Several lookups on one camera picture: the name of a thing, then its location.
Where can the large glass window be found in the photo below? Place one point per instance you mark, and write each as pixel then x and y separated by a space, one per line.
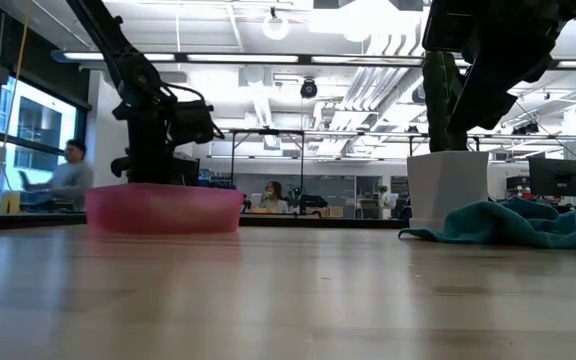
pixel 38 125

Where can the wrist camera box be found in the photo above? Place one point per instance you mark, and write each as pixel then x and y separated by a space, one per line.
pixel 190 122
pixel 445 25

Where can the black ceiling spotlight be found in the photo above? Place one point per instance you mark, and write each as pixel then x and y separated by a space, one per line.
pixel 309 89

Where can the black aluminium table frame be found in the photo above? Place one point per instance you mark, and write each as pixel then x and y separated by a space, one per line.
pixel 318 222

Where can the long ceiling light bar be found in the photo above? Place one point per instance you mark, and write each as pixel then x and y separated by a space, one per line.
pixel 243 58

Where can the round white ceiling lamp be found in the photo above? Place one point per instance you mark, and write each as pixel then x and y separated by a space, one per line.
pixel 275 26

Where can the small yellow box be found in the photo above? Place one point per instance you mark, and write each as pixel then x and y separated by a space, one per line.
pixel 10 202

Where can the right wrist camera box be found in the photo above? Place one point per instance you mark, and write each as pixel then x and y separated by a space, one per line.
pixel 445 25

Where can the dark office chair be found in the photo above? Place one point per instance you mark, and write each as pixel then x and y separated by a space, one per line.
pixel 368 207

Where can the black metal rig frame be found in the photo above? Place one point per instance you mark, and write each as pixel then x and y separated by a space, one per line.
pixel 268 132

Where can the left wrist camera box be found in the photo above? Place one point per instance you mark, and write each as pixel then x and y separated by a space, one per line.
pixel 190 122

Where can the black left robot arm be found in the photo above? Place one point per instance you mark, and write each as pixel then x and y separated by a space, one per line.
pixel 128 65

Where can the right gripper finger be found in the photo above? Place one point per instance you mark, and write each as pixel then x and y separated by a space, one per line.
pixel 480 102

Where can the person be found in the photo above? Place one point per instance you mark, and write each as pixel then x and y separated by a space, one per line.
pixel 274 200
pixel 73 180

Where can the teal microfiber towel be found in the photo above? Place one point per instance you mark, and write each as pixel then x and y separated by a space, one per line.
pixel 518 225

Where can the pink plastic basket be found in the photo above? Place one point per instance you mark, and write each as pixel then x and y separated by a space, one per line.
pixel 168 210

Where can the brown cardboard box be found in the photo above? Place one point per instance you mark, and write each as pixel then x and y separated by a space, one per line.
pixel 330 211

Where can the black computer monitor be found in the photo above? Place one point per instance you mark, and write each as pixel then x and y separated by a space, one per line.
pixel 190 172
pixel 558 177

